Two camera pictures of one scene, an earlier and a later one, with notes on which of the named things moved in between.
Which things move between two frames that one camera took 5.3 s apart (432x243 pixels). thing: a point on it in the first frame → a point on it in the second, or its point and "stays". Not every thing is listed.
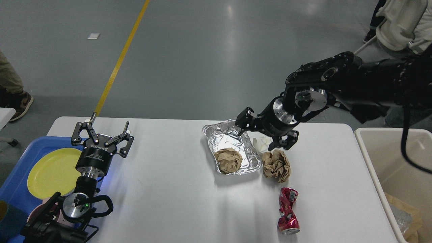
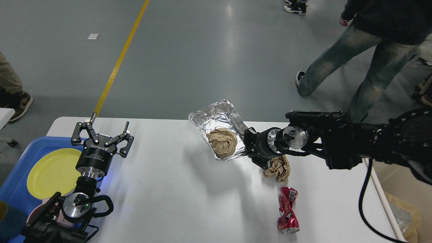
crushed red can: [288, 223] stays
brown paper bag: [410, 235] stays
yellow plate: [54, 171] stays
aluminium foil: [404, 219] stays
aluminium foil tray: [225, 134] → [231, 120]
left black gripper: [94, 161] stays
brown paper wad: [275, 164] stays
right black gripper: [275, 121] → [263, 146]
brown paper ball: [229, 160] → [223, 142]
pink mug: [44, 201] stays
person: [375, 21] → [299, 6]
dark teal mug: [12, 221] stays
